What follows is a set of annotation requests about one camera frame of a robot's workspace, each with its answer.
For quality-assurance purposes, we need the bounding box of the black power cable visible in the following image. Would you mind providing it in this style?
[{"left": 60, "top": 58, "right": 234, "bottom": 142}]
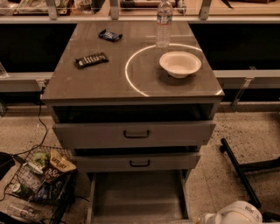
[{"left": 0, "top": 87, "right": 49, "bottom": 202}]

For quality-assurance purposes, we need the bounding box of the dark blue snack packet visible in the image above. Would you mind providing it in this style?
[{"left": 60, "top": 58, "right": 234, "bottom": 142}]
[{"left": 99, "top": 29, "right": 123, "bottom": 42}]

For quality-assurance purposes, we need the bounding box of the black chocolate bar wrapper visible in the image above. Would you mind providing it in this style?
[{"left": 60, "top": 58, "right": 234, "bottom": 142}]
[{"left": 75, "top": 52, "right": 109, "bottom": 69}]

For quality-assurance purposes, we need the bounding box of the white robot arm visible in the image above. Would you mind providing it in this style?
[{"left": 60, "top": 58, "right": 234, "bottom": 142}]
[{"left": 194, "top": 200, "right": 263, "bottom": 224}]

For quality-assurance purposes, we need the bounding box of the green snack bag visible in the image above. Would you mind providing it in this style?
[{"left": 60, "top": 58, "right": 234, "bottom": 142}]
[{"left": 32, "top": 151, "right": 50, "bottom": 171}]

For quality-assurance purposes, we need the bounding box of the green can in basket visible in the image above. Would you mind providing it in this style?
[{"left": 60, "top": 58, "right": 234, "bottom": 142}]
[{"left": 11, "top": 183, "right": 32, "bottom": 200}]

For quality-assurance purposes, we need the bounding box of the grey drawer cabinet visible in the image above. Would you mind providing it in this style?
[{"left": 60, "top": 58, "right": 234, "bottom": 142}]
[{"left": 40, "top": 20, "right": 226, "bottom": 224}]

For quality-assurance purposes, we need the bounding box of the plastic bottle on floor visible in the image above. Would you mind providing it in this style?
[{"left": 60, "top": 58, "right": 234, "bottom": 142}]
[{"left": 7, "top": 204, "right": 42, "bottom": 221}]

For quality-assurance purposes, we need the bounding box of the clear plastic water bottle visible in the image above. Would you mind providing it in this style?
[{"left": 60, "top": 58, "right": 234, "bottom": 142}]
[{"left": 156, "top": 0, "right": 172, "bottom": 48}]

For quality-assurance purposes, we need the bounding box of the black chair base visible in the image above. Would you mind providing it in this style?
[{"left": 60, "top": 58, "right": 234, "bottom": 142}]
[{"left": 220, "top": 138, "right": 280, "bottom": 208}]

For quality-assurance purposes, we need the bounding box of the tan chip bag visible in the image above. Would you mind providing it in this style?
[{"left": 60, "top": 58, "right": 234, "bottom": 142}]
[{"left": 49, "top": 150, "right": 76, "bottom": 174}]

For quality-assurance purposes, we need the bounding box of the white paper bowl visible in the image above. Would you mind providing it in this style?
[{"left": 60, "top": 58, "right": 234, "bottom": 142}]
[{"left": 159, "top": 52, "right": 202, "bottom": 79}]

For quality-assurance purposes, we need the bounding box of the grey drawer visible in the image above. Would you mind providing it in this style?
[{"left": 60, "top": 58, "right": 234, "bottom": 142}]
[
  {"left": 53, "top": 121, "right": 215, "bottom": 149},
  {"left": 73, "top": 152, "right": 200, "bottom": 172},
  {"left": 86, "top": 171, "right": 191, "bottom": 224}
]

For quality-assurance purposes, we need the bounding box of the black wire basket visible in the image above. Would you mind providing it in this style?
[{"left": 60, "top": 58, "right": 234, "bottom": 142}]
[{"left": 5, "top": 146, "right": 76, "bottom": 224}]

